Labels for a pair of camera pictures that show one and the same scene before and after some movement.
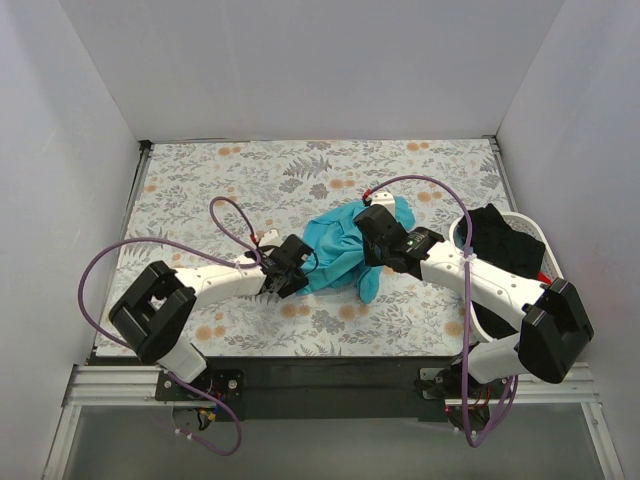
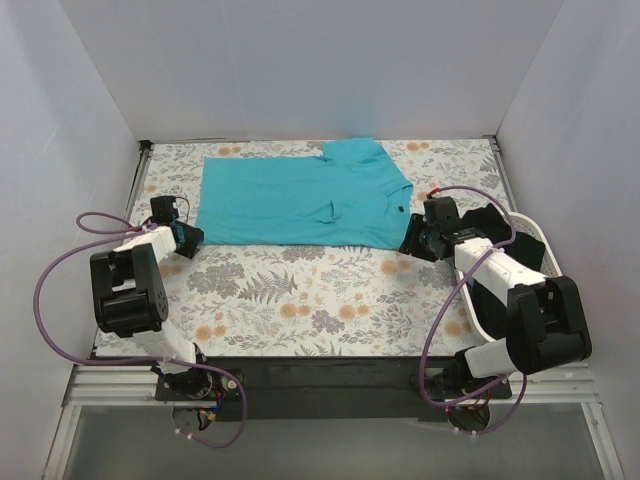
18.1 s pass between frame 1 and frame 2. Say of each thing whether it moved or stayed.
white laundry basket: stayed
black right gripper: moved
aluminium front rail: stayed
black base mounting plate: stayed
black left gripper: moved
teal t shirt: moved
